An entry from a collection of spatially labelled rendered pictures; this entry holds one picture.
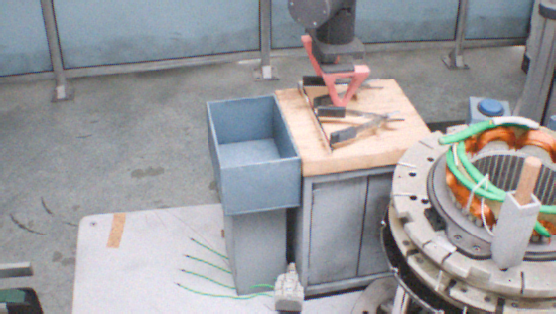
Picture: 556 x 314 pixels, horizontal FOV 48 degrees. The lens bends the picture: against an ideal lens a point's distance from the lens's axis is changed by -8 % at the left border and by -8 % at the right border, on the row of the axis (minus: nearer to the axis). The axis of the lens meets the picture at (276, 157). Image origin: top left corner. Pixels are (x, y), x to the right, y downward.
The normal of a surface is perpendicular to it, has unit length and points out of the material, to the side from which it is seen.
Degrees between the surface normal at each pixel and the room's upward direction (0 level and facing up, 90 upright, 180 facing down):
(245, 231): 90
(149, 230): 0
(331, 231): 90
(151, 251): 0
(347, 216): 90
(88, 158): 0
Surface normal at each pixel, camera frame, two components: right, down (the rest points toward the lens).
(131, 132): 0.00, -0.80
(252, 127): 0.21, 0.58
